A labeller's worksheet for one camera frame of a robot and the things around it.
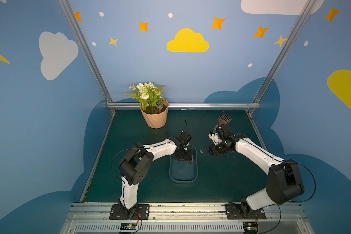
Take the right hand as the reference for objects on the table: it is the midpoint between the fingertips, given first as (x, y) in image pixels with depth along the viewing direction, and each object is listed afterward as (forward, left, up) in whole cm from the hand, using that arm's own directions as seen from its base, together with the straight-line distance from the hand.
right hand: (214, 149), depth 89 cm
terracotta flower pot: (+20, +39, +2) cm, 44 cm away
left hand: (-3, +15, -5) cm, 16 cm away
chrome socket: (+2, +7, -7) cm, 11 cm away
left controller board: (-42, +45, -9) cm, 62 cm away
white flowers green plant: (+23, +42, +22) cm, 52 cm away
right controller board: (-38, -17, -11) cm, 43 cm away
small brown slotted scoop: (+32, -12, -7) cm, 35 cm away
